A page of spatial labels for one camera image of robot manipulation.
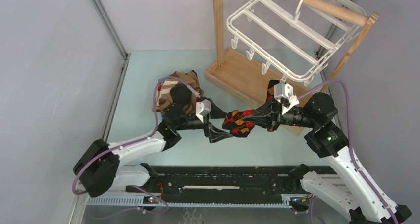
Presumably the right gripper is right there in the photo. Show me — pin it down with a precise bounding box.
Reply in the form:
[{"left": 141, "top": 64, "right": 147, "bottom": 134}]
[{"left": 240, "top": 96, "right": 315, "bottom": 132}]

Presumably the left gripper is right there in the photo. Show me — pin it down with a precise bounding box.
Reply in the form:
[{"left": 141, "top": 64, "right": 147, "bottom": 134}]
[{"left": 175, "top": 99, "right": 233, "bottom": 143}]

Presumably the red black argyle sock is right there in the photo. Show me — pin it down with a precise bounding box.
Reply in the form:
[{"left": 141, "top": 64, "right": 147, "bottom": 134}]
[{"left": 266, "top": 80, "right": 280, "bottom": 101}]

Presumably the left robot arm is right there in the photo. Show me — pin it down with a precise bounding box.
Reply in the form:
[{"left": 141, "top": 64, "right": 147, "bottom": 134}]
[{"left": 73, "top": 98, "right": 233, "bottom": 197}]

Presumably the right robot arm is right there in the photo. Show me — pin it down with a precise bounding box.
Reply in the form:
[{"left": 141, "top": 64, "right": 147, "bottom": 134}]
[{"left": 243, "top": 92, "right": 412, "bottom": 224}]

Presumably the wooden hanger stand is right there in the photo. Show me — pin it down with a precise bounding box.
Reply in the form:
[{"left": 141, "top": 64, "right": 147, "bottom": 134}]
[{"left": 205, "top": 0, "right": 380, "bottom": 136}]

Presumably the pile of socks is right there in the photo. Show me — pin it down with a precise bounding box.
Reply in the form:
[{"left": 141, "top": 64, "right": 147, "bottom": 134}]
[{"left": 154, "top": 70, "right": 204, "bottom": 114}]

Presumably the white plastic clip hanger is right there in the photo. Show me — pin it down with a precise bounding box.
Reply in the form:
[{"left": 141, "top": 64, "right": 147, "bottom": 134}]
[{"left": 226, "top": 0, "right": 366, "bottom": 86}]

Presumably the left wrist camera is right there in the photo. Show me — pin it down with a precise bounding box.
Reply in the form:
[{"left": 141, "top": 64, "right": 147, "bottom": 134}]
[{"left": 196, "top": 99, "right": 211, "bottom": 119}]

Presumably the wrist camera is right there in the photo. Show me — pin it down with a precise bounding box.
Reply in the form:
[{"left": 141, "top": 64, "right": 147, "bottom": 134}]
[
  {"left": 196, "top": 99, "right": 211, "bottom": 119},
  {"left": 273, "top": 81, "right": 299, "bottom": 115}
]

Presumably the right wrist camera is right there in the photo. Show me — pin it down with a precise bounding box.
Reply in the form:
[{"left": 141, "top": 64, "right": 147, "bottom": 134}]
[{"left": 273, "top": 81, "right": 299, "bottom": 115}]

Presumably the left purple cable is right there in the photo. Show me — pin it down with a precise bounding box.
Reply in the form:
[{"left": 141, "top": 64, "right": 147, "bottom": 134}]
[{"left": 72, "top": 76, "right": 203, "bottom": 215}]

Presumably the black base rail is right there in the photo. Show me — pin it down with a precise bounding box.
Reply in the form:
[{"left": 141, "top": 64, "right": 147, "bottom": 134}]
[{"left": 93, "top": 165, "right": 329, "bottom": 206}]

